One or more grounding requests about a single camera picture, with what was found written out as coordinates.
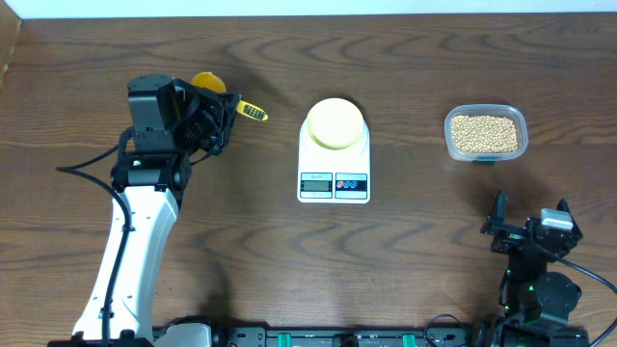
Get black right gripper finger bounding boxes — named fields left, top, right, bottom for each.
left=556, top=199, right=573, bottom=220
left=480, top=190, right=507, bottom=235

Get yellow measuring scoop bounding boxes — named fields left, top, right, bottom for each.
left=191, top=71, right=269, bottom=121

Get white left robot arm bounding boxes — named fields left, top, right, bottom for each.
left=65, top=72, right=242, bottom=346

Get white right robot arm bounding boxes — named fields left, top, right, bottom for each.
left=469, top=191, right=589, bottom=346

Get pale yellow bowl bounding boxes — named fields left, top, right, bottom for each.
left=306, top=98, right=364, bottom=150

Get white digital kitchen scale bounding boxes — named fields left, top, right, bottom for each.
left=297, top=117, right=371, bottom=204

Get clear plastic container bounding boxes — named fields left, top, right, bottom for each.
left=444, top=104, right=529, bottom=162

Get soybeans in container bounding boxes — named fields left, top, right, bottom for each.
left=450, top=115, right=519, bottom=153

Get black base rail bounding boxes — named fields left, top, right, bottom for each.
left=153, top=325, right=483, bottom=347

